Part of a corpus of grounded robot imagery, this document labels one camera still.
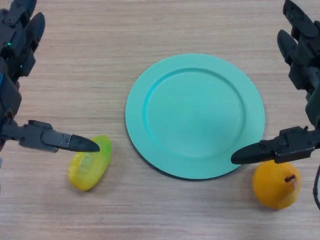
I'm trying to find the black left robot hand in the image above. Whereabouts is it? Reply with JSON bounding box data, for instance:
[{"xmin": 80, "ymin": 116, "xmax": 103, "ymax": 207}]
[{"xmin": 0, "ymin": 0, "xmax": 101, "ymax": 153}]

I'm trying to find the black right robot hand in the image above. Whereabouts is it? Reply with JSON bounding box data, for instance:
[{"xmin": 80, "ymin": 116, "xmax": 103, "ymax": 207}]
[{"xmin": 230, "ymin": 0, "xmax": 320, "ymax": 166}]

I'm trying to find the yellow green starfruit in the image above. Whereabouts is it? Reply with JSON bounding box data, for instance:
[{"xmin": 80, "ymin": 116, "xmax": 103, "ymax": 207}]
[{"xmin": 67, "ymin": 134, "xmax": 112, "ymax": 192}]

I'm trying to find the green round plate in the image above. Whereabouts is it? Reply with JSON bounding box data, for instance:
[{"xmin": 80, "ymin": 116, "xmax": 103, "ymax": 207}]
[{"xmin": 124, "ymin": 52, "xmax": 266, "ymax": 180}]

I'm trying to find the orange pear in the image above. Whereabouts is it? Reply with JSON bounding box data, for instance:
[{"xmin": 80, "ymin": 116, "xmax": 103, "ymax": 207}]
[{"xmin": 251, "ymin": 159, "xmax": 302, "ymax": 210}]

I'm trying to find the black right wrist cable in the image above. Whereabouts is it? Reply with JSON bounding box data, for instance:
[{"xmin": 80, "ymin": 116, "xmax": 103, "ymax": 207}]
[{"xmin": 311, "ymin": 163, "xmax": 320, "ymax": 211}]

